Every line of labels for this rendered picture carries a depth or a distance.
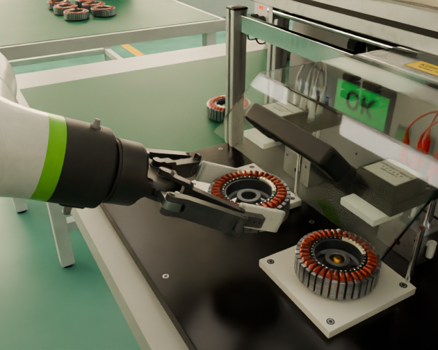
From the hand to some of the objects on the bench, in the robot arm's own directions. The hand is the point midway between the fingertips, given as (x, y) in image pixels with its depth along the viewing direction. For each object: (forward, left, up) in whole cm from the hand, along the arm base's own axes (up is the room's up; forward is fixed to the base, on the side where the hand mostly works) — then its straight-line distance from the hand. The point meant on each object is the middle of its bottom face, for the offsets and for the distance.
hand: (247, 196), depth 64 cm
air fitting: (+24, -8, -11) cm, 28 cm away
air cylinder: (+24, -4, -12) cm, 27 cm away
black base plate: (+8, +4, -14) cm, 16 cm away
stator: (+13, +56, -14) cm, 59 cm away
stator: (+10, -8, -10) cm, 16 cm away
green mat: (+13, +72, -14) cm, 75 cm away
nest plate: (+10, -8, -11) cm, 17 cm away
